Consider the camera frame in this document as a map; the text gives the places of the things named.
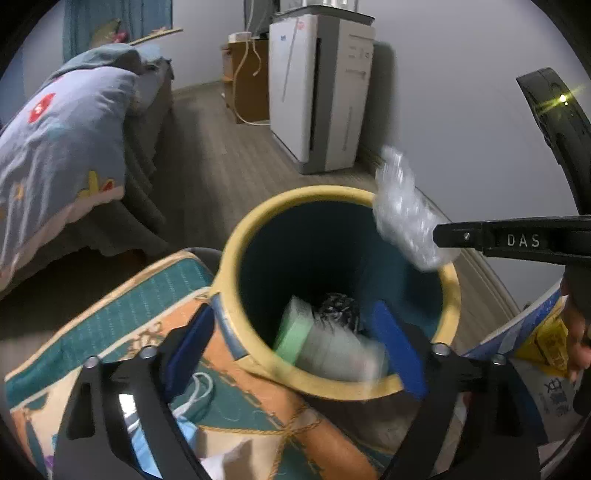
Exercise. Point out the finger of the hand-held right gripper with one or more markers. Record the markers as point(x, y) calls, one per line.
point(517, 240)

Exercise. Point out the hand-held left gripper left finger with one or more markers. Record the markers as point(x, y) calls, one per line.
point(187, 353)

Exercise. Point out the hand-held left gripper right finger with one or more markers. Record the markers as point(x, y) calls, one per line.
point(399, 350)

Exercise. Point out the blue face mask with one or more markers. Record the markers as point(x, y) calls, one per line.
point(188, 431)

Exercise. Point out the clear bubble wrap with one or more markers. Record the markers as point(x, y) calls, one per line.
point(401, 207)

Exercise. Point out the yellow rimmed blue bin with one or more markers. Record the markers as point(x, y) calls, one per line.
point(318, 249)

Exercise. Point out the person's right hand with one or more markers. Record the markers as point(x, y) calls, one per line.
point(579, 344)

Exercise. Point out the teal orange patterned mat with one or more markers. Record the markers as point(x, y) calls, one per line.
point(138, 300)

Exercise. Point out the black crumpled wrapper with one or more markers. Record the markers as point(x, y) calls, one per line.
point(337, 307)

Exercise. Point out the yellow packet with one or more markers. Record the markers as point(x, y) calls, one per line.
point(549, 341)

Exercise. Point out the white blue printed box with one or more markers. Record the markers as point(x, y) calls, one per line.
point(547, 399)

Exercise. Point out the dark grey bed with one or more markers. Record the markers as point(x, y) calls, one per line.
point(147, 157)

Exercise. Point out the bed with patterned quilt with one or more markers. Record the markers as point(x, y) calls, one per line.
point(60, 138)

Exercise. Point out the white air purifier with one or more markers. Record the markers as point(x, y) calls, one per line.
point(295, 92)

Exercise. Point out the wooden cabinet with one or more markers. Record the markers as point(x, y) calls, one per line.
point(251, 78)

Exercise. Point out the white power strip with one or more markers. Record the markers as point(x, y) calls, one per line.
point(240, 35)

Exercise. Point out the blue curtain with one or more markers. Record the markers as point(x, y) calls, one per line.
point(138, 18)

